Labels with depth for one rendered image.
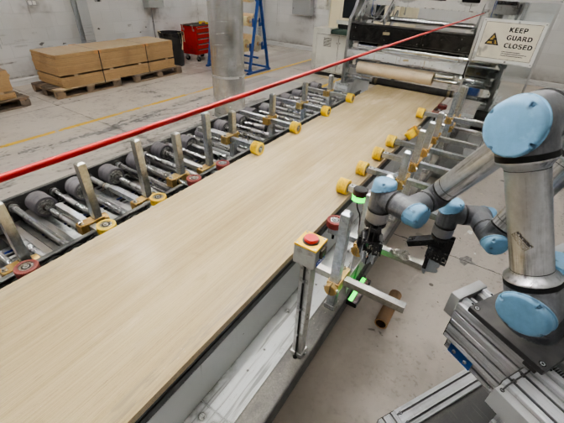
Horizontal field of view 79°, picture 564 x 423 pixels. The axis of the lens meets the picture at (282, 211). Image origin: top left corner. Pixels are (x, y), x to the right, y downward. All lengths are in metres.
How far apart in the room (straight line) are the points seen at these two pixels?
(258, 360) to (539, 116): 1.14
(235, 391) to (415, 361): 1.26
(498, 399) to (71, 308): 1.28
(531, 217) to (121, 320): 1.14
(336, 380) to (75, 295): 1.39
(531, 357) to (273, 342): 0.84
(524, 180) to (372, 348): 1.61
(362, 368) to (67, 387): 1.52
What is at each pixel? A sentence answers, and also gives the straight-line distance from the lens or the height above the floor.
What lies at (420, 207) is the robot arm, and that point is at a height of 1.28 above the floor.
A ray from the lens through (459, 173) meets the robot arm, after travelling 1.08.
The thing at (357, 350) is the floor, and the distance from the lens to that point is 2.23.
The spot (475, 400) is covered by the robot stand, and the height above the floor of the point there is 0.21.
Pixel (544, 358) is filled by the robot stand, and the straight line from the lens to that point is 1.16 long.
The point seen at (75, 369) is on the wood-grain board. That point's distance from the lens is 1.18.
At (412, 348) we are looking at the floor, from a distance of 2.35.
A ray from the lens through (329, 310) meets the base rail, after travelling 1.46.
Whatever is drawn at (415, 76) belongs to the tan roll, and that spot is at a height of 1.05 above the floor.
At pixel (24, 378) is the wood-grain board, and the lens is 1.23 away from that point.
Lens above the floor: 1.81
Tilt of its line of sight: 35 degrees down
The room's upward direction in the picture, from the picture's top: 3 degrees clockwise
